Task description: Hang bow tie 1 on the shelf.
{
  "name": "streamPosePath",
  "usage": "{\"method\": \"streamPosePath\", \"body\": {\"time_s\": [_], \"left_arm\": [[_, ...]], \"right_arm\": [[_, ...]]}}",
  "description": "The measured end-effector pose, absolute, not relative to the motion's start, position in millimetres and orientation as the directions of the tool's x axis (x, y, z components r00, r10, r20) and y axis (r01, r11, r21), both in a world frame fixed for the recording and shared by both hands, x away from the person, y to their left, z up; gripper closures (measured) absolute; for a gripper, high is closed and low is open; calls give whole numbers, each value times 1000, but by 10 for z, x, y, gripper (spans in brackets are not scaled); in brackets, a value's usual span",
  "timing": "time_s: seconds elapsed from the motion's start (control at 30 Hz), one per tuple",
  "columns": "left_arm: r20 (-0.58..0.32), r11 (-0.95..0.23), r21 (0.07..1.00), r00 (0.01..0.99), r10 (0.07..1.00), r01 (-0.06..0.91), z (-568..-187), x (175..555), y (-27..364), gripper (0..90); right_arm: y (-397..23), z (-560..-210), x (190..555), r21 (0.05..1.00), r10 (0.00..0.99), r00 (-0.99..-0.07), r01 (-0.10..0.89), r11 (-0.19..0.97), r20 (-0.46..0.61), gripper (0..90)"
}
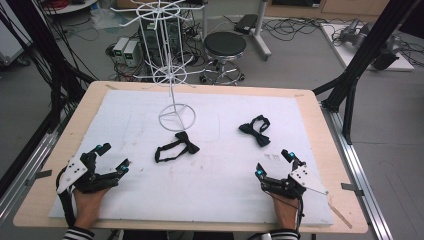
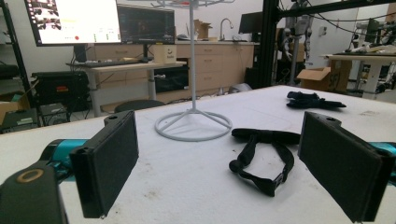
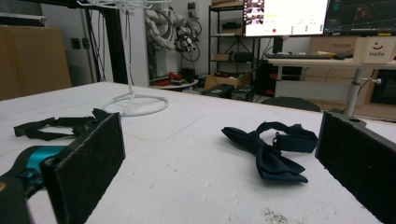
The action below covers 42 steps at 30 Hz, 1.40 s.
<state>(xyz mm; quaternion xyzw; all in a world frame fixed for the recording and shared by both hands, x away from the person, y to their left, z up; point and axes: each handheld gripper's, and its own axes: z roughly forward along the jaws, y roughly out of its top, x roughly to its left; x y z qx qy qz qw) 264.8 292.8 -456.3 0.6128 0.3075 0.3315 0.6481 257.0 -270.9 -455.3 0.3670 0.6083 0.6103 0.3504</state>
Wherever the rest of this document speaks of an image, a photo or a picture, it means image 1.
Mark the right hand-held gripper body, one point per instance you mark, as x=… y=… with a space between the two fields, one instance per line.
x=293 y=183

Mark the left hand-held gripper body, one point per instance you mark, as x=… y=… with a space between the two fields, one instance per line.
x=83 y=176

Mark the black bow tie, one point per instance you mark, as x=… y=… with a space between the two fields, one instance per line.
x=258 y=131
x=181 y=146

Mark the person's right hand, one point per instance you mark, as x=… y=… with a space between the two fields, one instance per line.
x=286 y=211

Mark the person's left hand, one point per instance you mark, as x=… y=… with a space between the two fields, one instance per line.
x=88 y=206

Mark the white foam mat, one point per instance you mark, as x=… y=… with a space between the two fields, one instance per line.
x=213 y=186

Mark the thin wooden stick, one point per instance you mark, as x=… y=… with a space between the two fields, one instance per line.
x=340 y=213

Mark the grey bench power supply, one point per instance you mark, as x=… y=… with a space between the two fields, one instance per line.
x=119 y=48
x=131 y=53

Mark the white floor platform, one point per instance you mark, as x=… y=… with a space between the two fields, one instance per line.
x=343 y=50

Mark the white table leg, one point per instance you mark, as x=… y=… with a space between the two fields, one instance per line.
x=260 y=30

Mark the black round stool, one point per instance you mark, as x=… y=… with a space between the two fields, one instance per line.
x=225 y=43

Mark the grey robot device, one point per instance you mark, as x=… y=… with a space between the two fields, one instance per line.
x=358 y=35

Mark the black power adapter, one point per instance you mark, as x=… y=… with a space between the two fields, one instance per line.
x=246 y=23

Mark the round white table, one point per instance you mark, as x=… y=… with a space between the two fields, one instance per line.
x=70 y=6

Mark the aluminium rail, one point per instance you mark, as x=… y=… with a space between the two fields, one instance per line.
x=30 y=166
x=360 y=173

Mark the black metal frame post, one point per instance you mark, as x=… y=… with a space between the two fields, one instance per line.
x=43 y=50
x=363 y=53

